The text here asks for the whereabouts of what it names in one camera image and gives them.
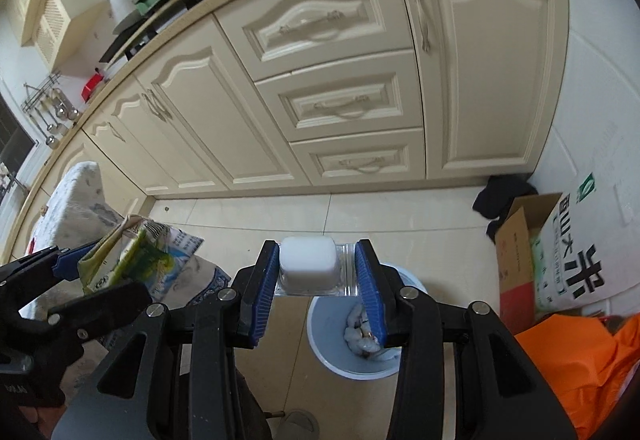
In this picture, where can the light blue trash bin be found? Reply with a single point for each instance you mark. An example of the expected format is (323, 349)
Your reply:
(325, 335)

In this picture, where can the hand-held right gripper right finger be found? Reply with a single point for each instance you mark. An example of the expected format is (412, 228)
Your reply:
(372, 295)

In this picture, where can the cream cabinet drawer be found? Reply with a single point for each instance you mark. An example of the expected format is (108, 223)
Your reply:
(345, 98)
(310, 15)
(360, 160)

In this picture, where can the steel skimmer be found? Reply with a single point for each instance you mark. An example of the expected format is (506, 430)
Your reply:
(70, 109)

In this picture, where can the red box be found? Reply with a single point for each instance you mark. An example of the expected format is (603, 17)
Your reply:
(92, 86)

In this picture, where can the person's left hand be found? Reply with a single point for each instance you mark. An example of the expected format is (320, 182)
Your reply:
(37, 425)

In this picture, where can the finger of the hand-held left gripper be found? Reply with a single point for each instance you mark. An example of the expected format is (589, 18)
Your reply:
(115, 302)
(69, 264)

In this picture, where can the cardboard box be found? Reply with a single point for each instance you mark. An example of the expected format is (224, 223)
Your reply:
(517, 260)

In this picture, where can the black cloth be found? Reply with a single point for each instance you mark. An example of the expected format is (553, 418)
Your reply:
(502, 200)

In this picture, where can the orange plastic bag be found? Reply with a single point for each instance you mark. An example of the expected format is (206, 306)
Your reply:
(575, 370)

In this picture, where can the cream lower kitchen cabinets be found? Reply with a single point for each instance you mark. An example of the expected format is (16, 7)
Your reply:
(490, 70)

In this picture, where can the clear plastic jelly cup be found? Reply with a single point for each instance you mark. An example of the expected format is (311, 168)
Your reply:
(306, 262)

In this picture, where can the lattice door wall cabinet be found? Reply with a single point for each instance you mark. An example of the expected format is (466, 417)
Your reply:
(50, 28)

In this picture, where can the steel ladle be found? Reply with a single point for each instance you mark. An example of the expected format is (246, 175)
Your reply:
(51, 138)

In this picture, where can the black induction cooktop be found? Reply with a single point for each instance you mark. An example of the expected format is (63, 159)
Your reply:
(175, 6)

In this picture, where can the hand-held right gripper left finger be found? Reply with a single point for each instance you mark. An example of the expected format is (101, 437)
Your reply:
(262, 295)

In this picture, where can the steel faucet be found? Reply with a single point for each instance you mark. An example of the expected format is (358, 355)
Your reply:
(10, 182)

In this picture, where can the green snack packet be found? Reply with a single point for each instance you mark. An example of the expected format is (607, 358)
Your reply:
(112, 265)

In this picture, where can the striped green wrapper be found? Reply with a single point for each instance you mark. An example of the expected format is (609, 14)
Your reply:
(152, 252)

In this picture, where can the white rice sack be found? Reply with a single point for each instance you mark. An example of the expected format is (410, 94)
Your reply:
(590, 240)

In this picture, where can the kitchen window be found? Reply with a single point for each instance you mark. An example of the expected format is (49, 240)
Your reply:
(12, 130)

